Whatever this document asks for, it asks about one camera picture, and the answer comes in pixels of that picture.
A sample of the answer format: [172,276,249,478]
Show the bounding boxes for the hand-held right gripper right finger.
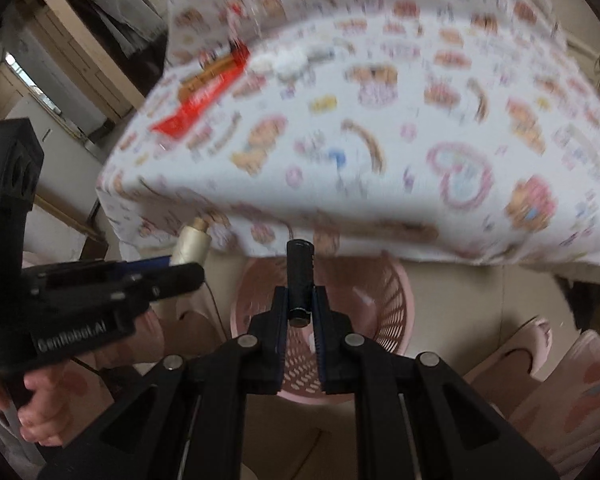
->
[313,286,561,480]

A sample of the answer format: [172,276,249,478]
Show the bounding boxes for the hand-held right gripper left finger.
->
[37,286,288,480]

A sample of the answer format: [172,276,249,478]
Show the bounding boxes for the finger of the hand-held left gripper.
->
[99,261,205,306]
[124,255,174,269]

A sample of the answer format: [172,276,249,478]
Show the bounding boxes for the pink plastic mesh basket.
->
[230,255,415,404]

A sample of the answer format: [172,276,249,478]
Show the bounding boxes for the black cylindrical tube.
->
[286,240,315,326]

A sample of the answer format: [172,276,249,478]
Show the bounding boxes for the red snack wrapper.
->
[152,42,251,139]

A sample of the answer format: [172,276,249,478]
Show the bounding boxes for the brown snack wrapper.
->
[177,52,242,104]

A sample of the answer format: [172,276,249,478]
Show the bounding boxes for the white tissue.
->
[250,44,337,82]

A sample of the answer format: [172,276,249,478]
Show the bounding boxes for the person's left hand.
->
[0,359,66,447]

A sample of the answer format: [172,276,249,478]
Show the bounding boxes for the beige cylindrical roll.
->
[172,216,211,266]

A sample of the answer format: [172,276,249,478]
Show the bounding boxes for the bear print white blanket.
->
[96,0,600,269]

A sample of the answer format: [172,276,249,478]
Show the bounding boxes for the cream wooden wardrobe door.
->
[29,0,148,117]

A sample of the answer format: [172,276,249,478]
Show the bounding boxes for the hanging grey jeans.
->
[62,0,172,57]

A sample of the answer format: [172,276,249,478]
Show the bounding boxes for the thin dark cable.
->
[206,280,232,342]

